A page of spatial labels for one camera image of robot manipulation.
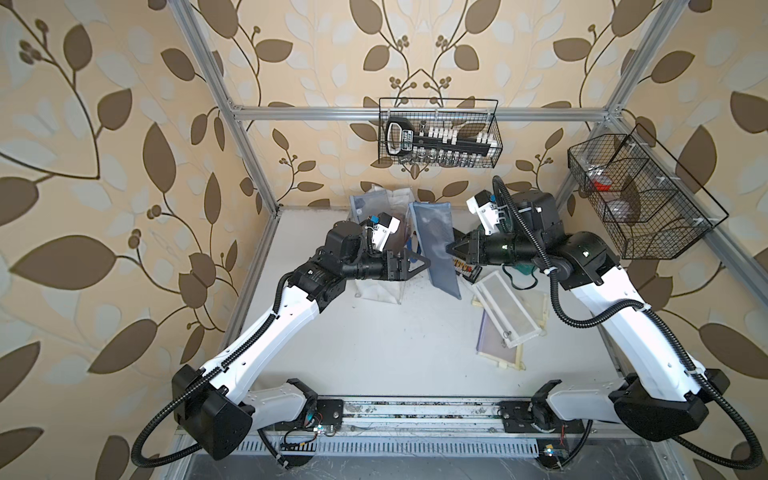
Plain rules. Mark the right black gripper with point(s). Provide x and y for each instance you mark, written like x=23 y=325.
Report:
x=475 y=253

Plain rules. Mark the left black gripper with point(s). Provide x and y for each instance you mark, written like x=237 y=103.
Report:
x=397 y=265

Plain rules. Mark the grey blue mesh pouch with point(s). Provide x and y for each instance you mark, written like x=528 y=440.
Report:
x=434 y=229

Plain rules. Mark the white mesh pencil pouch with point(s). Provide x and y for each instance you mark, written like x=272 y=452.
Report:
x=502 y=303

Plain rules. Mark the purple pouch cream edge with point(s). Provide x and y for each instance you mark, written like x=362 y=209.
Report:
x=491 y=345

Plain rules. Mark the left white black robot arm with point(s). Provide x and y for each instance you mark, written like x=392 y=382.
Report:
x=215 y=405

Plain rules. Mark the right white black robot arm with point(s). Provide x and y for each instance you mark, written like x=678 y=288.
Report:
x=667 y=393

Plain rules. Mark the green plastic tool case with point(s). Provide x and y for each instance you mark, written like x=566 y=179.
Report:
x=523 y=277

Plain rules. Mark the black socket tool set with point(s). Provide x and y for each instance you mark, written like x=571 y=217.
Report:
x=402 y=138

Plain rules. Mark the red object in basket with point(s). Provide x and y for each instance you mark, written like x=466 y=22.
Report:
x=598 y=180

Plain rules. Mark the back wire basket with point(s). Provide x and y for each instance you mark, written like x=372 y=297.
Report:
x=469 y=116

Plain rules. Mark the wire basket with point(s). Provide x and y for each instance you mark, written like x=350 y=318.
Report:
x=659 y=206
x=469 y=116

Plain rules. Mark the right wire basket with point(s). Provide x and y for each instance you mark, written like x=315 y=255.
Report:
x=659 y=206

